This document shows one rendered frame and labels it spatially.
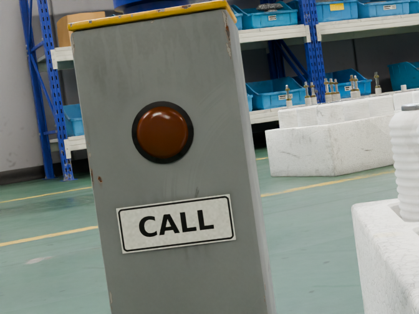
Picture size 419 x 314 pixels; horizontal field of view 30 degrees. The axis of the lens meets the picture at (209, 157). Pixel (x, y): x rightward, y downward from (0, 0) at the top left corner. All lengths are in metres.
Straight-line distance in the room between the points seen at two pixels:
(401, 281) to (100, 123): 0.16
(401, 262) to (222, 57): 0.15
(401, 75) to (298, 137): 3.42
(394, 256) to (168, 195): 0.14
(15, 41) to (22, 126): 0.57
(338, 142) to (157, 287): 2.39
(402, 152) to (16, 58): 5.00
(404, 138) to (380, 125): 2.30
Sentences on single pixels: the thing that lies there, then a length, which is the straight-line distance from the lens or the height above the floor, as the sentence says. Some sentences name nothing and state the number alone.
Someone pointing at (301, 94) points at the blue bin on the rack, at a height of 0.32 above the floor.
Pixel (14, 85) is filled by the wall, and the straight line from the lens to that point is 5.45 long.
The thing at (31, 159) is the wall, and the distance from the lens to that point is 5.45.
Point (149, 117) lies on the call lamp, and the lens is 0.34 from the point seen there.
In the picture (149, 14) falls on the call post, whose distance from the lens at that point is 0.34.
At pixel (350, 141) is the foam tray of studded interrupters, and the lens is 2.75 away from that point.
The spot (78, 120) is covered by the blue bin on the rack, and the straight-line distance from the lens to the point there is 4.79.
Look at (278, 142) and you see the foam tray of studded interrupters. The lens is 2.94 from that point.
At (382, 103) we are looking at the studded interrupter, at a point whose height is 0.22.
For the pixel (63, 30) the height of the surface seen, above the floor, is 0.91.
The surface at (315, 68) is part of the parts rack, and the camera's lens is 5.40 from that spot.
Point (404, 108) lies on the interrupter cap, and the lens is 0.56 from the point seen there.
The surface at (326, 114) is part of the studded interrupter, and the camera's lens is 2.76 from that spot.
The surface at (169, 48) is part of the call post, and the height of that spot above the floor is 0.30.
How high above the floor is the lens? 0.27
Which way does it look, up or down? 3 degrees down
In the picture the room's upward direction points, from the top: 8 degrees counter-clockwise
